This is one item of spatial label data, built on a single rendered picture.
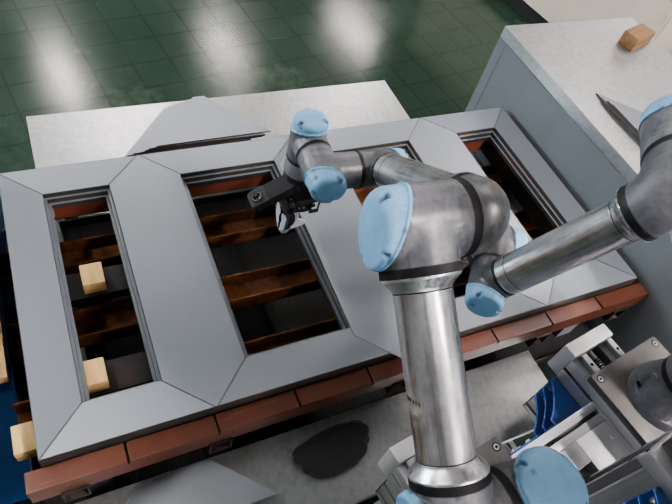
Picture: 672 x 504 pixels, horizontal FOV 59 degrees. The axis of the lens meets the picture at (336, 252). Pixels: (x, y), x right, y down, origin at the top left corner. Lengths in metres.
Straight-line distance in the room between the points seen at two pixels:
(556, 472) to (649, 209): 0.40
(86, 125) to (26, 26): 1.81
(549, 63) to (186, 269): 1.33
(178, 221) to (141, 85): 1.82
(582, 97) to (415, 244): 1.33
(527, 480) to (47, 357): 0.94
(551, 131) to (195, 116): 1.13
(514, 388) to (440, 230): 0.96
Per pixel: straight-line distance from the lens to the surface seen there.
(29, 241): 1.53
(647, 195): 0.99
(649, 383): 1.36
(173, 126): 1.88
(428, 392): 0.83
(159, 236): 1.51
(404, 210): 0.78
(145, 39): 3.60
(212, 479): 1.38
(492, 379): 1.69
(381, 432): 1.51
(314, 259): 1.53
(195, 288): 1.42
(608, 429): 1.45
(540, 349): 1.98
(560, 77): 2.09
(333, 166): 1.16
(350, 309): 1.44
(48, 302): 1.43
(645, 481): 1.11
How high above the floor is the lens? 2.04
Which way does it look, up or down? 51 degrees down
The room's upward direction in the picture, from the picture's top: 19 degrees clockwise
